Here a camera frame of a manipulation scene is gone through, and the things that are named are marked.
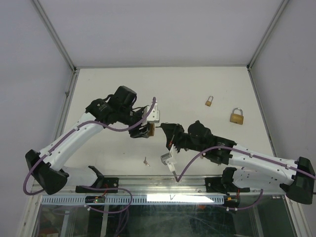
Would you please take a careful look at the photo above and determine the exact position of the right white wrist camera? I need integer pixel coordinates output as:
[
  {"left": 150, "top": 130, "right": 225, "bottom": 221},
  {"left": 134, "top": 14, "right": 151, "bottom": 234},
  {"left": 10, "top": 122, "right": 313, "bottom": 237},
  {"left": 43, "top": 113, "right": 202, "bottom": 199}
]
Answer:
[{"left": 160, "top": 146, "right": 177, "bottom": 173}]

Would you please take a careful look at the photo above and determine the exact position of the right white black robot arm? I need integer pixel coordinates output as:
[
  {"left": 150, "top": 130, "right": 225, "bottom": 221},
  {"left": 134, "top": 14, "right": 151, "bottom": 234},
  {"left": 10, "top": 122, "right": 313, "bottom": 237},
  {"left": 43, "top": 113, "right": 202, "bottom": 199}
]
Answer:
[{"left": 160, "top": 120, "right": 316, "bottom": 204}]

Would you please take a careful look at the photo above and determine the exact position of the large brass padlock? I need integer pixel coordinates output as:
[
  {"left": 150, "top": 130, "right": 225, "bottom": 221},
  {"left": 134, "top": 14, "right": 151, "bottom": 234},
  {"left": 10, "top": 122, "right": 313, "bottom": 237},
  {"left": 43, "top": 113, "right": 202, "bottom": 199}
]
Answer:
[
  {"left": 230, "top": 108, "right": 244, "bottom": 125},
  {"left": 148, "top": 123, "right": 155, "bottom": 137}
]

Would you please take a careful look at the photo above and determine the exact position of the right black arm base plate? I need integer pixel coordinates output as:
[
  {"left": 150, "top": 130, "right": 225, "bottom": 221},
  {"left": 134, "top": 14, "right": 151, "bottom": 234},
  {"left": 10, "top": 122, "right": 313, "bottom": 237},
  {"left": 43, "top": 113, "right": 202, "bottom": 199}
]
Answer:
[{"left": 204, "top": 177, "right": 250, "bottom": 195}]

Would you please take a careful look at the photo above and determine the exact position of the small brass padlock right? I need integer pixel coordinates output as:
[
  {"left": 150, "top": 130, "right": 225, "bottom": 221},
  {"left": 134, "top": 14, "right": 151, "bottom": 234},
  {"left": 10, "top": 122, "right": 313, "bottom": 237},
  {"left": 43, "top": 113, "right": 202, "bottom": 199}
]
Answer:
[{"left": 205, "top": 96, "right": 214, "bottom": 107}]

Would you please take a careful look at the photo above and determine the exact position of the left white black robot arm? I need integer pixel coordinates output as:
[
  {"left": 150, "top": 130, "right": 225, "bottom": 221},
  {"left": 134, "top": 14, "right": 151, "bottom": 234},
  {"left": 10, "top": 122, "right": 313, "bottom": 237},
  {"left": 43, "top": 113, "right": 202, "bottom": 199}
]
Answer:
[{"left": 23, "top": 86, "right": 156, "bottom": 195}]

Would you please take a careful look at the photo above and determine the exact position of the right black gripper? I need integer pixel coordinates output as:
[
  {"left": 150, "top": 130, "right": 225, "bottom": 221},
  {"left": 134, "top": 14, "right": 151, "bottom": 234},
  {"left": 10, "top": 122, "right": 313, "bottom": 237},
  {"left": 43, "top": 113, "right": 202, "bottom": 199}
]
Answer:
[{"left": 160, "top": 123, "right": 206, "bottom": 154}]

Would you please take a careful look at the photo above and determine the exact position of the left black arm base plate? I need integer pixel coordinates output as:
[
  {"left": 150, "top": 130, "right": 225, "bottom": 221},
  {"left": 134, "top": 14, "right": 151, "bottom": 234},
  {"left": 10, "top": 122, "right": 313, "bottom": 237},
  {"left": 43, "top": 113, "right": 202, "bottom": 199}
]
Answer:
[{"left": 75, "top": 177, "right": 119, "bottom": 193}]

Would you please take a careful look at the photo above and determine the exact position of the aluminium front rail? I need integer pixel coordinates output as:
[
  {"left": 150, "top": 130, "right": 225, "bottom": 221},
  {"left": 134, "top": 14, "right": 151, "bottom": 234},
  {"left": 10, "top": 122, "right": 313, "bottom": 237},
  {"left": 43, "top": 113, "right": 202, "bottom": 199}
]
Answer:
[{"left": 43, "top": 172, "right": 285, "bottom": 196}]

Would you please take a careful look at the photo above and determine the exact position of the slotted grey cable duct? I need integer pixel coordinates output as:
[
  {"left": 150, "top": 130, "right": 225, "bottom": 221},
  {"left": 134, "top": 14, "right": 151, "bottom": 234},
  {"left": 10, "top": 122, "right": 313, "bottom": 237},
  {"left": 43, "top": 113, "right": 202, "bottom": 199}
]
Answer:
[{"left": 41, "top": 194, "right": 224, "bottom": 205}]

